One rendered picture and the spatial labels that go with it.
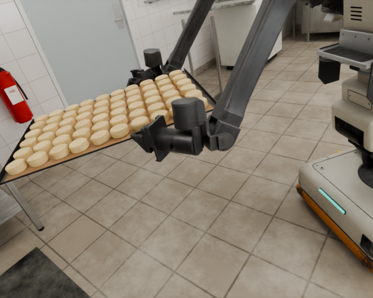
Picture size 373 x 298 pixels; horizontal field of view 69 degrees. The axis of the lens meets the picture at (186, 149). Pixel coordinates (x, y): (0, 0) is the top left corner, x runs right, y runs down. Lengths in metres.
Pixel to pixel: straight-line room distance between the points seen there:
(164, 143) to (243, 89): 0.21
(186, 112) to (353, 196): 1.13
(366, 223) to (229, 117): 0.98
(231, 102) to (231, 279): 1.10
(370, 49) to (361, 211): 0.71
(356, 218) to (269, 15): 1.07
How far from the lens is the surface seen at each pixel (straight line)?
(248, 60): 0.62
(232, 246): 1.65
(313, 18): 5.07
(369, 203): 1.53
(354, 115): 1.28
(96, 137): 0.76
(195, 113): 0.59
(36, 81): 2.81
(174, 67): 1.16
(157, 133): 0.65
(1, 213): 2.24
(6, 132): 2.77
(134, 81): 1.11
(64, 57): 2.97
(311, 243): 1.68
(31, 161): 0.81
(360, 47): 1.20
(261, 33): 0.63
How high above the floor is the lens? 1.32
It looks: 32 degrees down
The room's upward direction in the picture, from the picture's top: 13 degrees counter-clockwise
